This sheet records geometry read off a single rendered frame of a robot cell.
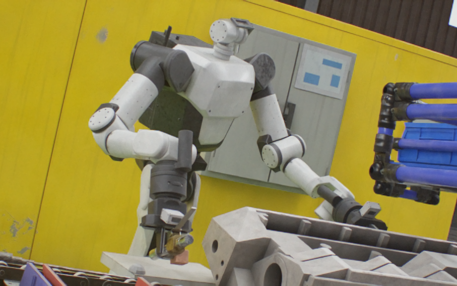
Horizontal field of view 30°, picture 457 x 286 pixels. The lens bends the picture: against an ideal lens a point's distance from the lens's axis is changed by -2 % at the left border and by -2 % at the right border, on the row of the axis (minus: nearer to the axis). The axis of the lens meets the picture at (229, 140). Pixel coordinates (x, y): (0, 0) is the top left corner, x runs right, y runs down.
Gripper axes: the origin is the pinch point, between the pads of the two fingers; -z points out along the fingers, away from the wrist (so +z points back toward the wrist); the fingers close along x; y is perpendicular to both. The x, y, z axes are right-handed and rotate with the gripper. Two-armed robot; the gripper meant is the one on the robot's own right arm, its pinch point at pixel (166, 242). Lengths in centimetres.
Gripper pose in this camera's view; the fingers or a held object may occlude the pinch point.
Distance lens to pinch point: 200.9
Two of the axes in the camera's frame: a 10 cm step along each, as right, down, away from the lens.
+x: 8.7, 1.9, 4.5
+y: -4.9, 3.0, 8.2
